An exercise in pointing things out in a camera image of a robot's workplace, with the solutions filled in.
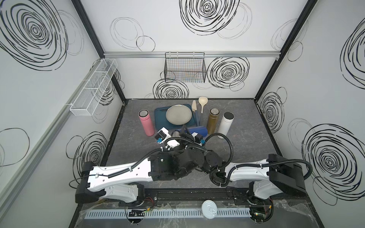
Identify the pink thermos steel lid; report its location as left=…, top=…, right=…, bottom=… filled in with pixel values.
left=138, top=110, right=155, bottom=136

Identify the blue thermos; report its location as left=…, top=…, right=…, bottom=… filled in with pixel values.
left=171, top=126, right=208, bottom=137

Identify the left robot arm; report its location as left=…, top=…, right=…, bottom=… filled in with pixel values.
left=75, top=125, right=205, bottom=204

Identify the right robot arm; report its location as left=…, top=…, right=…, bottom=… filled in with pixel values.
left=205, top=133, right=313, bottom=200

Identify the gold thermos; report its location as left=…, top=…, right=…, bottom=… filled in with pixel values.
left=206, top=108, right=220, bottom=135

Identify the white thermos black lid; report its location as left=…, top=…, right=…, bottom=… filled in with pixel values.
left=217, top=112, right=234, bottom=135

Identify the grey round plate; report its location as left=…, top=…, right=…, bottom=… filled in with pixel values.
left=165, top=104, right=193, bottom=125

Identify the teal plastic tray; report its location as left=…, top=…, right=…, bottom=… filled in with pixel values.
left=155, top=104, right=196, bottom=130

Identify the white round cap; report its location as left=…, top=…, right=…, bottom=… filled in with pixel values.
left=201, top=200, right=218, bottom=219

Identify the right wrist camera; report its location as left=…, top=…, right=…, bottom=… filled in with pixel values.
left=192, top=132, right=205, bottom=144

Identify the cream spatula blue handle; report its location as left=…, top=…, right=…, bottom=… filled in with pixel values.
left=192, top=100, right=200, bottom=126

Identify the cream ladle grey handle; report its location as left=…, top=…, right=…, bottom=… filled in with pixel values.
left=198, top=97, right=208, bottom=124

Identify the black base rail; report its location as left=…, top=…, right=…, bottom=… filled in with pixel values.
left=136, top=187, right=274, bottom=209

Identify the black wire basket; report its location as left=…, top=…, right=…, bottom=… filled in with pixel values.
left=163, top=57, right=207, bottom=83

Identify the white slotted cable duct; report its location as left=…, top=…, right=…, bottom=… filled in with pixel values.
left=85, top=208, right=251, bottom=219

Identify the aluminium wall rail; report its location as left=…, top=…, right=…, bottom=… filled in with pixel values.
left=104, top=51, right=281, bottom=59

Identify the white wire rack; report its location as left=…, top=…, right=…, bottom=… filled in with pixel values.
left=70, top=59, right=117, bottom=116

